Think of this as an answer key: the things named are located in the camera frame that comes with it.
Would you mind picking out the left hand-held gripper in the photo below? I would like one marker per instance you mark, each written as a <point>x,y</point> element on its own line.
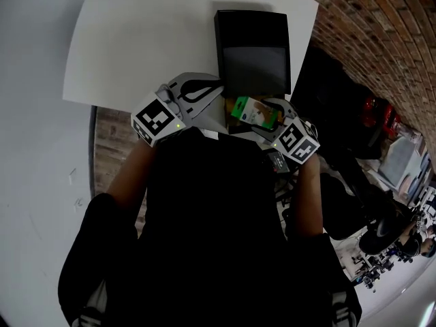
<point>155,119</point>

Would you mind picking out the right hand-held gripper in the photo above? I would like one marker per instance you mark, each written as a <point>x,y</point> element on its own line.
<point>296,141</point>

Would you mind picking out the green and white plaster box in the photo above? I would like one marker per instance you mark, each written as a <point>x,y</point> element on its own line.
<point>248,112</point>

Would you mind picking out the person's left forearm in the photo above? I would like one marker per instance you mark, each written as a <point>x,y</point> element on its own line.
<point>133,172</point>

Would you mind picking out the person's right forearm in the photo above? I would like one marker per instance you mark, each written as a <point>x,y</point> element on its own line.
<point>308,196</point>

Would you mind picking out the black rectangular box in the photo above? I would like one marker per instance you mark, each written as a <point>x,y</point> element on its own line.
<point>252,39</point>

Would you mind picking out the small black device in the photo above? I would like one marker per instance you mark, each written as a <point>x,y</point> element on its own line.
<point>278,162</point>

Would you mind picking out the black office chair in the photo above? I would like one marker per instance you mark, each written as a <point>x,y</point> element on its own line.
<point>327,107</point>
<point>340,210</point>

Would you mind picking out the red object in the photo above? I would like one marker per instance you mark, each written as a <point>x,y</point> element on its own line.
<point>378,114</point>

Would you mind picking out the stack of grey panels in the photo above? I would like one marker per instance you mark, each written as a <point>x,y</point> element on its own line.
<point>398,162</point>

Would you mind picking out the person's black shirt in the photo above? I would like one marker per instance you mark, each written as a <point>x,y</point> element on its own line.
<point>211,233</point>

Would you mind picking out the person's right shoe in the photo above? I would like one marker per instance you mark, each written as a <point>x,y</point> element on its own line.
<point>342,310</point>

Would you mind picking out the person's shoe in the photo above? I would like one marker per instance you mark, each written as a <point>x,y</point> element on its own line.
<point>90,315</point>
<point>342,310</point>

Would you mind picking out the person's left shoe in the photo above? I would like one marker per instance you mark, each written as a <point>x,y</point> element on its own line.
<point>90,315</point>

